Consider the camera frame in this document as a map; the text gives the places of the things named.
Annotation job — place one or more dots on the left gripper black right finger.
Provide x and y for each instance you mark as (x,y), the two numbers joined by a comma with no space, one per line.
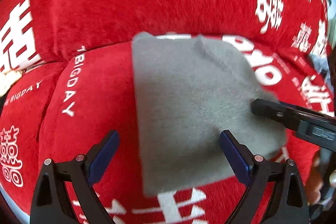
(287,203)

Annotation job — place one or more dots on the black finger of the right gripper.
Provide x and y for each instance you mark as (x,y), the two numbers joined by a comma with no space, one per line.
(308,112)
(281,112)

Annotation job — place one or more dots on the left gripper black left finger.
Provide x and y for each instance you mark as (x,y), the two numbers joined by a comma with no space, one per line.
(51,202)

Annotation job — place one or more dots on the grey small sweater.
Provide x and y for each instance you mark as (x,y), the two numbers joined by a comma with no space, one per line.
(187,92)

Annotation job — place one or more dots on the grey clothes pile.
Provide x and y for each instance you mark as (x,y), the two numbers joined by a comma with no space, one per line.
(321,66)

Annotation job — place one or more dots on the right hand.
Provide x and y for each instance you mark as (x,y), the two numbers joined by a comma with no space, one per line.
(314,181)

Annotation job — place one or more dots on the red blanket white lettering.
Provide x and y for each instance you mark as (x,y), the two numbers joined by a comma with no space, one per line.
(61,109)

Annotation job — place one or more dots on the cream cloth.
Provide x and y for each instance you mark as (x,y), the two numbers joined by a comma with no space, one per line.
(8,79)

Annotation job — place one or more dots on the red pillow white characters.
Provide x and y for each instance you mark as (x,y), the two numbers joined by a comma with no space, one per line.
(41,31)

